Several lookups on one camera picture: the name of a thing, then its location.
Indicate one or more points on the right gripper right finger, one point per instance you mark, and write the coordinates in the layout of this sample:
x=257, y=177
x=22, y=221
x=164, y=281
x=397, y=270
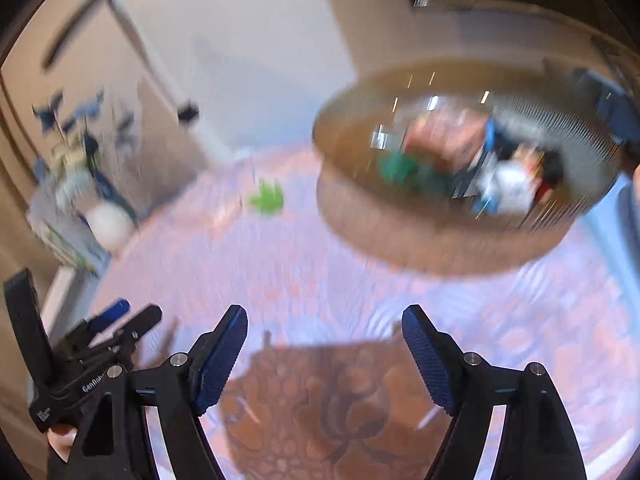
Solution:
x=537, y=439

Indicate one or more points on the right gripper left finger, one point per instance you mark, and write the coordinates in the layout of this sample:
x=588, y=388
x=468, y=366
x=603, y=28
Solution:
x=113, y=439

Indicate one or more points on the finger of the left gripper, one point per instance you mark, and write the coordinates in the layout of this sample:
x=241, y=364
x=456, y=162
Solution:
x=139, y=325
x=109, y=316

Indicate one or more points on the green plastic toy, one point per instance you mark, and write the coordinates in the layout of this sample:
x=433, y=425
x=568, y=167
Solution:
x=268, y=199

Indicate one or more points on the blue white artificial flowers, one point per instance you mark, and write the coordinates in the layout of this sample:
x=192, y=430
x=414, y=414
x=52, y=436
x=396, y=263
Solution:
x=82, y=158

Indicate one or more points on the person left hand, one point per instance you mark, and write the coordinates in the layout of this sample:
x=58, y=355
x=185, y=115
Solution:
x=61, y=438

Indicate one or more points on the small doll figure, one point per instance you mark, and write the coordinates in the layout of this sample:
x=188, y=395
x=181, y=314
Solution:
x=546, y=169

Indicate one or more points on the pink patterned tablecloth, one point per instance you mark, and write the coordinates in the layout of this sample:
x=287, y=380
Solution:
x=325, y=387

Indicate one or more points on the blue white card packet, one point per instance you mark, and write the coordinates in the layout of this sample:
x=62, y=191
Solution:
x=508, y=178

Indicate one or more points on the amber ribbed glass bowl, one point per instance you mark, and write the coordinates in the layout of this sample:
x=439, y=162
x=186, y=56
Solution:
x=360, y=132

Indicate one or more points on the pink card box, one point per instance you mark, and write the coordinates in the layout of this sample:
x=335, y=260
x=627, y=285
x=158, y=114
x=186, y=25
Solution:
x=448, y=136

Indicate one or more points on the white floor lamp pole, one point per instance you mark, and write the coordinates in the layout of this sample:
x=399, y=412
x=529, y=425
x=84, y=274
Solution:
x=187, y=111

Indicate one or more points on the white ribbed vase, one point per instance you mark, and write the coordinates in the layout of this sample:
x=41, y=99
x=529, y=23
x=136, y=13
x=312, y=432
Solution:
x=111, y=226

